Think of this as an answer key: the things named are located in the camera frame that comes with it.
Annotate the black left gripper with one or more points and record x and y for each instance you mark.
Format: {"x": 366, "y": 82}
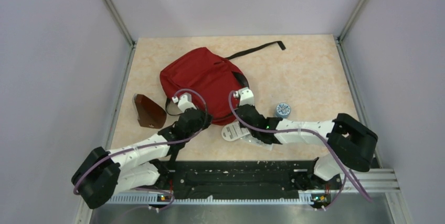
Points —
{"x": 208, "y": 121}

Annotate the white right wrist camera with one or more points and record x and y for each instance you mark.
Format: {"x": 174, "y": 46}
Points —
{"x": 244, "y": 96}

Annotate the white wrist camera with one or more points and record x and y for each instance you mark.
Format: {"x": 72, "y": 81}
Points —
{"x": 184, "y": 102}
{"x": 244, "y": 96}

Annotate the clear plastic protractor packet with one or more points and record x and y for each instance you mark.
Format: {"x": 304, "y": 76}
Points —
{"x": 256, "y": 142}

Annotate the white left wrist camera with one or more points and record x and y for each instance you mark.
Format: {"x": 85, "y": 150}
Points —
{"x": 184, "y": 102}

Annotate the brown leather case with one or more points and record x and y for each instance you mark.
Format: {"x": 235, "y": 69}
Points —
{"x": 149, "y": 113}

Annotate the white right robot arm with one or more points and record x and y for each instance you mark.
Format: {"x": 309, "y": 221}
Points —
{"x": 351, "y": 145}

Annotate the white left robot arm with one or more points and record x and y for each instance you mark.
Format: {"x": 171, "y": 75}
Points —
{"x": 105, "y": 173}

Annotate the red student backpack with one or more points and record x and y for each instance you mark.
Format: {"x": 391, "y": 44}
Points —
{"x": 210, "y": 75}

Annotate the aluminium frame rail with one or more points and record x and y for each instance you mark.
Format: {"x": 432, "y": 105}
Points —
{"x": 312, "y": 200}

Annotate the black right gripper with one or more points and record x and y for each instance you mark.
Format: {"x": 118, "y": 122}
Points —
{"x": 242, "y": 125}

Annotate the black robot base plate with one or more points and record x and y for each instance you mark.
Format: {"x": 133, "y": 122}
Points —
{"x": 244, "y": 180}

